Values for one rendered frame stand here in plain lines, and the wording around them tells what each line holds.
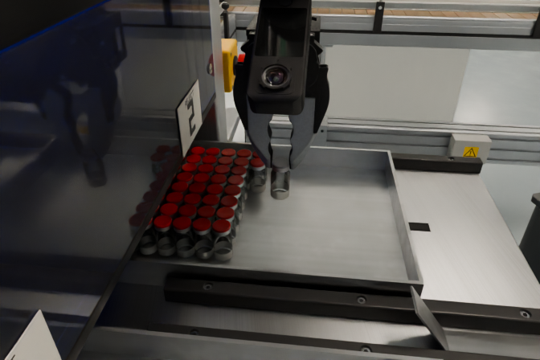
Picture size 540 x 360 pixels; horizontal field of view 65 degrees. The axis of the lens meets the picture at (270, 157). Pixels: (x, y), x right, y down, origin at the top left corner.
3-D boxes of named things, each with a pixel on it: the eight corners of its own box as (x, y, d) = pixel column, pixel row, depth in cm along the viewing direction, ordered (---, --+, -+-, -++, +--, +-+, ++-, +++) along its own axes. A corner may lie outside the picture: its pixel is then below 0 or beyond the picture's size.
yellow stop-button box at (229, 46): (189, 92, 72) (185, 49, 68) (200, 76, 78) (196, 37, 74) (233, 93, 71) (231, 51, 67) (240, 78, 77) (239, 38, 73)
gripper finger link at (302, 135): (318, 146, 51) (316, 73, 47) (317, 173, 46) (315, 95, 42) (292, 147, 52) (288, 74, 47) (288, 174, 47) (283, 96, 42)
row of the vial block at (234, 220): (212, 260, 49) (209, 231, 47) (239, 174, 64) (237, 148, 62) (231, 262, 49) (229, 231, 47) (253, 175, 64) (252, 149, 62)
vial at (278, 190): (269, 200, 49) (269, 168, 46) (271, 189, 51) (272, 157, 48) (288, 201, 49) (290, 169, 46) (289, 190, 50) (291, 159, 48)
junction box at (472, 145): (449, 162, 147) (455, 140, 142) (445, 155, 151) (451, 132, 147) (485, 165, 146) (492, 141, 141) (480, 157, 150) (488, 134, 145)
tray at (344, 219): (100, 280, 47) (93, 257, 45) (171, 157, 69) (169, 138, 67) (417, 308, 44) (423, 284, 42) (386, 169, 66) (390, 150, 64)
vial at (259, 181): (249, 193, 60) (248, 165, 58) (251, 184, 62) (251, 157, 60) (264, 194, 60) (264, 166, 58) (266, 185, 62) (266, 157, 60)
